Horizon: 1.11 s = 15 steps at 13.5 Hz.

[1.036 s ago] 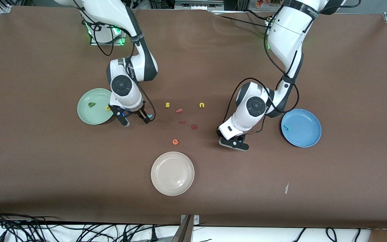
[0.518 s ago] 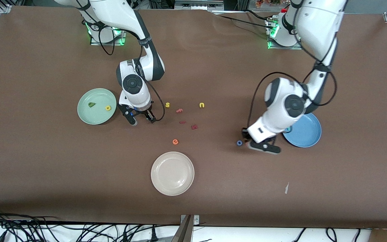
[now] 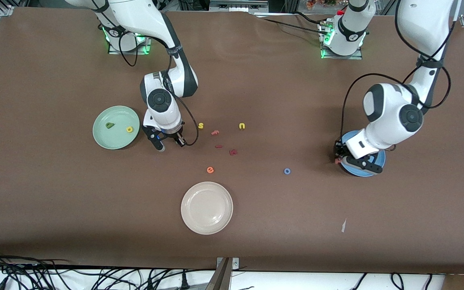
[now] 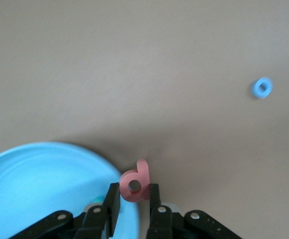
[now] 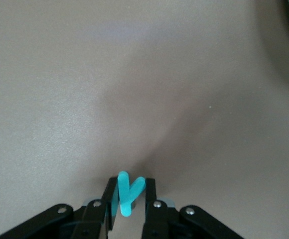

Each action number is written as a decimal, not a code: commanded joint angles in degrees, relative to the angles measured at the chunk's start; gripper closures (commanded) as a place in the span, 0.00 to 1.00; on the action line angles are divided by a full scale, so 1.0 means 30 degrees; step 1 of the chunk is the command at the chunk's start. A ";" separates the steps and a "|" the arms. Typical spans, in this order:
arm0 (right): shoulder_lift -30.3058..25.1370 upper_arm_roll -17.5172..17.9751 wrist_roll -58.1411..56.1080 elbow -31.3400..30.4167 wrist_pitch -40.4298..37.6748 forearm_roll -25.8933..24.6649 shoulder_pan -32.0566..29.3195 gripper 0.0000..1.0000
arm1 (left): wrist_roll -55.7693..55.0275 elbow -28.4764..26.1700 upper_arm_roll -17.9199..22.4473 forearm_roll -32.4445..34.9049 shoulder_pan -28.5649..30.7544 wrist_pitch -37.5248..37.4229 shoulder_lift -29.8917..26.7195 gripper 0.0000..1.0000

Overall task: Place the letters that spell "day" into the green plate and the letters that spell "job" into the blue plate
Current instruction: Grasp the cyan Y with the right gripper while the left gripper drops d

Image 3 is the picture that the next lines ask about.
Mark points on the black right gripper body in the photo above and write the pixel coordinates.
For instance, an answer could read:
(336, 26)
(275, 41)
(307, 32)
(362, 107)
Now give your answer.
(174, 135)

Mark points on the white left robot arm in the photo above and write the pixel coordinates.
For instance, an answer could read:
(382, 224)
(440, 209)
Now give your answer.
(389, 108)

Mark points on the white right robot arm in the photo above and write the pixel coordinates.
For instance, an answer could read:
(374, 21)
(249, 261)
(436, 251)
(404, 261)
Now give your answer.
(143, 16)

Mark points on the blue plate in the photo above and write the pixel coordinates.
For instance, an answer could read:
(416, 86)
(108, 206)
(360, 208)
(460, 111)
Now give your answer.
(353, 173)

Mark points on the green plate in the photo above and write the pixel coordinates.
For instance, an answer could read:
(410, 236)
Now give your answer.
(113, 139)

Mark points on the beige plate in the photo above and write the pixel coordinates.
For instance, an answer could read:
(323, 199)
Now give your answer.
(206, 208)

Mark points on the white paper scrap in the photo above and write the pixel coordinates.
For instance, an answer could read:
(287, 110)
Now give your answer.
(343, 226)

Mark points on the brown table cover mat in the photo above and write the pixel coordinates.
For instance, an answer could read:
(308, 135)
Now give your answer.
(75, 201)

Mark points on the black power plug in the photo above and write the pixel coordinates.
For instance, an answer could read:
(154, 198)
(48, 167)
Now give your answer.
(183, 282)

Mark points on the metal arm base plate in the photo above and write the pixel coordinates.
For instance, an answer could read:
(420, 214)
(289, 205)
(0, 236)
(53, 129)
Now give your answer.
(338, 57)
(113, 51)

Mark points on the silver metal bracket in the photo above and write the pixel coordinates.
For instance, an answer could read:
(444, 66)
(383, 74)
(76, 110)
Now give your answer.
(236, 264)

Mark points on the metal background rail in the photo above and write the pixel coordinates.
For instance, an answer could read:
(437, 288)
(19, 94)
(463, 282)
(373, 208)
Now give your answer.
(238, 5)

